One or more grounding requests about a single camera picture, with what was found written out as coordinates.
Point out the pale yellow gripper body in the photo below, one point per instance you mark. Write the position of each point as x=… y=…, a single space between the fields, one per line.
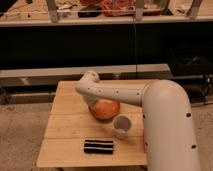
x=90 y=100

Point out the orange ceramic bowl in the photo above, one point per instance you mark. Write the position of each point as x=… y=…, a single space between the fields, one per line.
x=105 y=109

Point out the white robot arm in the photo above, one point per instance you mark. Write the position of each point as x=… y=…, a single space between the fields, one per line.
x=169 y=133

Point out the wooden table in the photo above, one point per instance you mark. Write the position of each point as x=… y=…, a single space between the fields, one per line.
x=70 y=124

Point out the white plastic cup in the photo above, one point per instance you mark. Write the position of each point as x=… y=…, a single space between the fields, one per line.
x=121 y=125

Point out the long wooden bench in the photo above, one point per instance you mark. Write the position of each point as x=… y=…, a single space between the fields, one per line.
x=51 y=76

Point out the black object on shelf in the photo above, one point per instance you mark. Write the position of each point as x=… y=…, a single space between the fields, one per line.
x=90 y=11

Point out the red object on shelf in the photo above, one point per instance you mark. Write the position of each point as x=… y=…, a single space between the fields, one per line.
x=117 y=7

